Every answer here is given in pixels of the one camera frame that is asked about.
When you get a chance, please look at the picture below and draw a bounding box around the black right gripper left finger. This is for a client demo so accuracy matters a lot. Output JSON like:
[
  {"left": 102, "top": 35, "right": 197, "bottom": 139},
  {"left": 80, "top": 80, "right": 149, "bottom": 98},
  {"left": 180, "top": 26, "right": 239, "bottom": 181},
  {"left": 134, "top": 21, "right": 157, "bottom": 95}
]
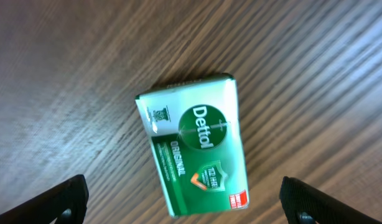
[{"left": 0, "top": 174, "right": 89, "bottom": 224}]

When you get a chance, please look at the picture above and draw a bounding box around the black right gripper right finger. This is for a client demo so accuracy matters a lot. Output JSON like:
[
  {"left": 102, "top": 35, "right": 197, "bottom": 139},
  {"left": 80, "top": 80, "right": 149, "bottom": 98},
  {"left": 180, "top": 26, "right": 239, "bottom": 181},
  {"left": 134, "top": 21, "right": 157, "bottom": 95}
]
[{"left": 279, "top": 176, "right": 379, "bottom": 224}]

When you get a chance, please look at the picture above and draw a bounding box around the green Dettol soap bar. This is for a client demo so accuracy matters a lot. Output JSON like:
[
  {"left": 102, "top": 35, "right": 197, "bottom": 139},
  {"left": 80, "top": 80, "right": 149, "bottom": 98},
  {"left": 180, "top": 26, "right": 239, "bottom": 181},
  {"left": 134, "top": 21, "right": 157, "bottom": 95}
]
[{"left": 135, "top": 73, "right": 249, "bottom": 217}]

